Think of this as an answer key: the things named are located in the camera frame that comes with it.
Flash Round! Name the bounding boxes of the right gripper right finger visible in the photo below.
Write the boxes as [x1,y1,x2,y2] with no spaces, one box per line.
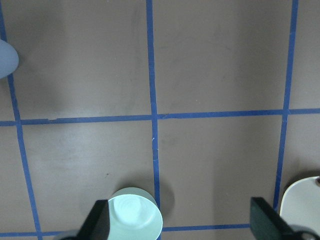
[249,197,295,240]

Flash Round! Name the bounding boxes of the blue cup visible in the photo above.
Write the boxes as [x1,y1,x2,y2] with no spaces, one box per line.
[0,39,19,79]

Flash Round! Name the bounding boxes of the green bowl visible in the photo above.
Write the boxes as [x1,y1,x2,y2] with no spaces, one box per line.
[108,187,163,240]

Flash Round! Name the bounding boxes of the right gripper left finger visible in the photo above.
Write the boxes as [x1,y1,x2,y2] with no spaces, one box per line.
[75,199,110,240]

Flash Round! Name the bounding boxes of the cream toaster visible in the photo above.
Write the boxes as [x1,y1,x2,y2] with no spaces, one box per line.
[279,176,320,235]

